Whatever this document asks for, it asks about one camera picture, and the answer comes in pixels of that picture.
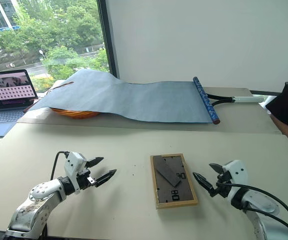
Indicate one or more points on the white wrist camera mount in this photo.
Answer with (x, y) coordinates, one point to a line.
(237, 171)
(72, 162)

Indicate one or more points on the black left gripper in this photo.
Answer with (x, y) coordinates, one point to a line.
(84, 181)

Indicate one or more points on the dark window frame post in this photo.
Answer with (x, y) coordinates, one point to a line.
(108, 37)

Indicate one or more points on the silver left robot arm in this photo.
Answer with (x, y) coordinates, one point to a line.
(33, 207)

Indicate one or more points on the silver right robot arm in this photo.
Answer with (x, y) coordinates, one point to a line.
(264, 203)

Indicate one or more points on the wooden framed dark board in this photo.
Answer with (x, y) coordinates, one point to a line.
(175, 185)

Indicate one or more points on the orange woven basket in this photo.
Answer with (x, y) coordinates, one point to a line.
(73, 113)

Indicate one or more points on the blue paper hanging scroll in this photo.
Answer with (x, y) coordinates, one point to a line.
(138, 100)

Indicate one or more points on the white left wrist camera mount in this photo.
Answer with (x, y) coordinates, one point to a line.
(72, 162)

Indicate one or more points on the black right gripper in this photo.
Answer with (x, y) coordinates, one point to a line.
(222, 187)

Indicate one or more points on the open laptop computer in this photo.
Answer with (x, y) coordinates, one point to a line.
(6, 92)

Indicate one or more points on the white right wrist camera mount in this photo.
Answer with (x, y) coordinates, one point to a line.
(237, 171)

